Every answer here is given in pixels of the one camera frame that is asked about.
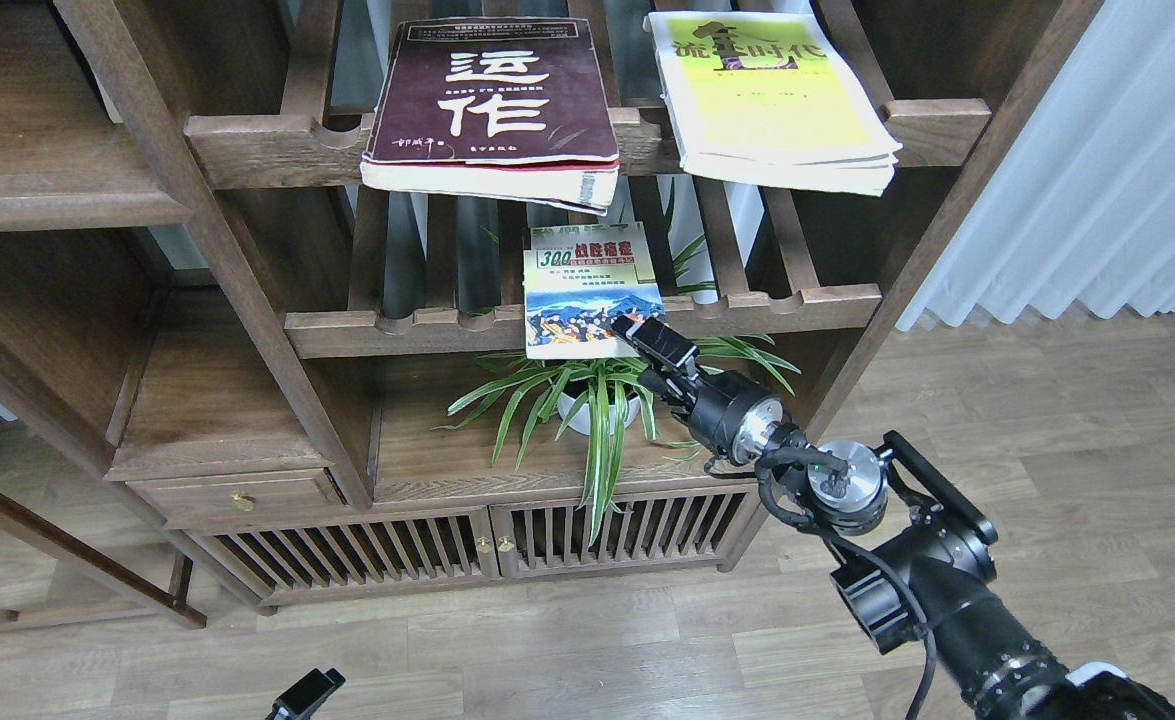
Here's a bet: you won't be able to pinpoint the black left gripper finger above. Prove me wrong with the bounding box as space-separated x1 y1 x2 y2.
266 667 345 720

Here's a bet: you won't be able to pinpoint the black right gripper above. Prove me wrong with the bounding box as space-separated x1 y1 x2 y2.
611 315 788 479

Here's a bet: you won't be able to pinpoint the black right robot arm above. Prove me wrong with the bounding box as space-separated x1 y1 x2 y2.
613 316 1175 719

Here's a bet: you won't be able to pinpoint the green spider plant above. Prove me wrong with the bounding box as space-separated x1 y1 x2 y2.
435 179 803 546

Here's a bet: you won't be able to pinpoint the white plant pot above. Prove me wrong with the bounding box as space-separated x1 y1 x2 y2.
556 389 642 436

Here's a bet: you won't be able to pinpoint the brass drawer knob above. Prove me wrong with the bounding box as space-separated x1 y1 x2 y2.
230 491 255 512

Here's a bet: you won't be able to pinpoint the yellow green cover book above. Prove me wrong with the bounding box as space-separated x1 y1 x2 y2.
645 12 901 196

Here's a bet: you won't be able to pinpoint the maroon book white characters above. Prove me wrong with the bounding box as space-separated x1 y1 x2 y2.
360 16 620 215

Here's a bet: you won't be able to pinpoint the dark wooden bookshelf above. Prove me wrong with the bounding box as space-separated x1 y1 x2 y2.
0 1 1102 610

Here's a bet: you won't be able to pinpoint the white pleated curtain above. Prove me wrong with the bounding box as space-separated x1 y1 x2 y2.
897 1 1175 331

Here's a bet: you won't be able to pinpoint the dark wooden side frame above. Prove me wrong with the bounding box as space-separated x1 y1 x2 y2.
0 492 207 632

